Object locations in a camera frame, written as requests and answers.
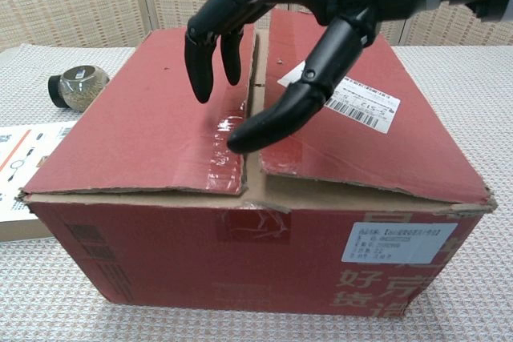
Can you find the flat white printed box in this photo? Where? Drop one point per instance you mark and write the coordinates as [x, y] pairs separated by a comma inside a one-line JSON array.
[[24, 166]]

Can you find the round glass jar black lid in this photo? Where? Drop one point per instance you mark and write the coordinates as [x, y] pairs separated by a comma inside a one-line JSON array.
[[82, 89]]

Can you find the white woven tablecloth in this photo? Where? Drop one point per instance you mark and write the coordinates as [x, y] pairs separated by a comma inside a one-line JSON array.
[[461, 97]]

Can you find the red cardboard shipping box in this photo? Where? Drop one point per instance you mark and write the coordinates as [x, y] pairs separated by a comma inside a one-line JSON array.
[[160, 258]]

